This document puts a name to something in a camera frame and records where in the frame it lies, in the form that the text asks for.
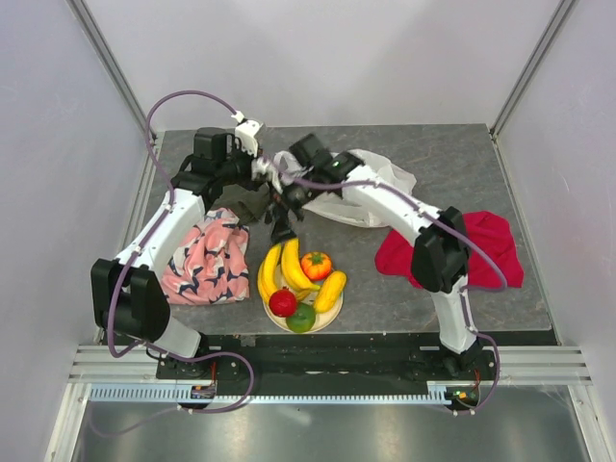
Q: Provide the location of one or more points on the pink patterned cloth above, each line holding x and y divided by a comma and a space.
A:
209, 266

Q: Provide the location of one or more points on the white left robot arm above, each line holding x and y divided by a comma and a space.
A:
128, 299

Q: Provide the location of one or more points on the yellow fake banana bunch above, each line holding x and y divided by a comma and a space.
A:
281, 269

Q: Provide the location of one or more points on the red fake apple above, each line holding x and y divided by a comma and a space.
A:
283, 303

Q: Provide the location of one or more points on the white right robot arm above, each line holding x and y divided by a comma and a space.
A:
442, 249

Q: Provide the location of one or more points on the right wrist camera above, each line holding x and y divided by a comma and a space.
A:
276, 179

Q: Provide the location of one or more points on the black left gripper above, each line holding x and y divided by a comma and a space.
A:
253, 184

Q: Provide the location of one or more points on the grey cable duct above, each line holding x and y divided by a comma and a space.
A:
175, 393

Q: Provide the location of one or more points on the light blue ceramic plate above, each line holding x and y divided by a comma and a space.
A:
323, 319

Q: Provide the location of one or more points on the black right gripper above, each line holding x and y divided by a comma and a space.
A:
282, 230

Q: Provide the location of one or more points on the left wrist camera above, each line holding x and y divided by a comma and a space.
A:
247, 133

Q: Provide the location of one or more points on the green fake lime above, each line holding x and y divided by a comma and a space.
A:
303, 319

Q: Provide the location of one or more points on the yellow fake mango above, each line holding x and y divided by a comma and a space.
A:
330, 291

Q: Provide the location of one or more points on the orange fake persimmon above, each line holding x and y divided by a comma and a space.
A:
316, 265

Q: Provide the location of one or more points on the olive green cloth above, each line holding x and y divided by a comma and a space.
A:
248, 206

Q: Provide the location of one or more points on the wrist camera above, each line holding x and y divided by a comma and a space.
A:
247, 133
276, 179

